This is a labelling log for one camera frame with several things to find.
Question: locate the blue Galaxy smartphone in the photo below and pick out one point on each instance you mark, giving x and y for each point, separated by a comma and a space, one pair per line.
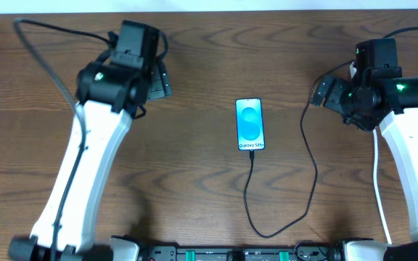
250, 131

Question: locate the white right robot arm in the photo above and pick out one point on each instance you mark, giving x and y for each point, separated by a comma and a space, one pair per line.
378, 96

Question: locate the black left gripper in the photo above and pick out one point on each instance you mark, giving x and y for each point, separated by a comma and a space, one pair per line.
160, 84

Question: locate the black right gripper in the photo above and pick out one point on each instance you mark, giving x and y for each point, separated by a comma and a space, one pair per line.
332, 93

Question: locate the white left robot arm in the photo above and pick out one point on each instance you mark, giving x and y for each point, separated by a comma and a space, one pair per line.
111, 93

